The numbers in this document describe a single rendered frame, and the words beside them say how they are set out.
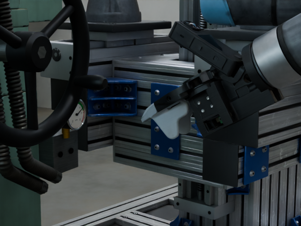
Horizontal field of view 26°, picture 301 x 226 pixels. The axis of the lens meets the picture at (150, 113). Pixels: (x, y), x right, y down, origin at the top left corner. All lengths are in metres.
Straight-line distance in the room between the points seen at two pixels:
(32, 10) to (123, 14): 0.45
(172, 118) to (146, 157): 0.69
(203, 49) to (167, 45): 0.92
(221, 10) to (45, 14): 0.47
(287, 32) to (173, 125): 0.22
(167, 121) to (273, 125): 0.44
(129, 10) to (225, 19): 0.77
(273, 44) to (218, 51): 0.08
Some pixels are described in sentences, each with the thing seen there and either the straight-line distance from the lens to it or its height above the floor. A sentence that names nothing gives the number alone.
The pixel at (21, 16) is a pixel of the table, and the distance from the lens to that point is 1.11.
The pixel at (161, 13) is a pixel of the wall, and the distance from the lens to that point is 4.53.
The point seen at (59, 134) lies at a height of 0.62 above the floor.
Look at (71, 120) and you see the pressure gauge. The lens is 1.28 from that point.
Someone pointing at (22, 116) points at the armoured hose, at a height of 0.70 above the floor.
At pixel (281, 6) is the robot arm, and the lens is 0.92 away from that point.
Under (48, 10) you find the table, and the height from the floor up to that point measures 0.86.
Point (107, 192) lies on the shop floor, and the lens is 2.98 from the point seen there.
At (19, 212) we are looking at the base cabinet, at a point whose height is 0.48.
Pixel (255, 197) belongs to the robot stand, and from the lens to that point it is 1.70.
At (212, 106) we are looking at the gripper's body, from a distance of 0.90.
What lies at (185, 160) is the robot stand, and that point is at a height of 0.51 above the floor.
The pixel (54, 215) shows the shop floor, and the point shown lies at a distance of 2.70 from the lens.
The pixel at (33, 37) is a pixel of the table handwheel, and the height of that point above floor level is 0.83.
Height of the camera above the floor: 0.90
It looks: 11 degrees down
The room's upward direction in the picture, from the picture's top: straight up
